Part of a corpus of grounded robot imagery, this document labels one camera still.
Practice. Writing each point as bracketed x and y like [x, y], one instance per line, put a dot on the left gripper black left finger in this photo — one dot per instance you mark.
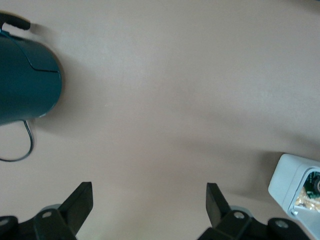
[75, 207]

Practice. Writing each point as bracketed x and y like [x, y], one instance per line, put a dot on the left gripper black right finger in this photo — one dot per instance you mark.
[220, 212]

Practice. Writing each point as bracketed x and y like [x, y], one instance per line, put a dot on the white square trash bin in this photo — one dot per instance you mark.
[285, 180]

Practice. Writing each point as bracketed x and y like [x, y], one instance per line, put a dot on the black tape roll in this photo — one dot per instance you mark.
[317, 186]

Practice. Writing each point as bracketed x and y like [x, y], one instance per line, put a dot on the tan crumpled snack wrapper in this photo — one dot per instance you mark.
[303, 200]

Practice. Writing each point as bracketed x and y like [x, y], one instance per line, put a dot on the dark green packet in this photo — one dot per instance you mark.
[310, 178]

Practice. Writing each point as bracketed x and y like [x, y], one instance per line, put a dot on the brown table cover sheet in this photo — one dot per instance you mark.
[160, 100]

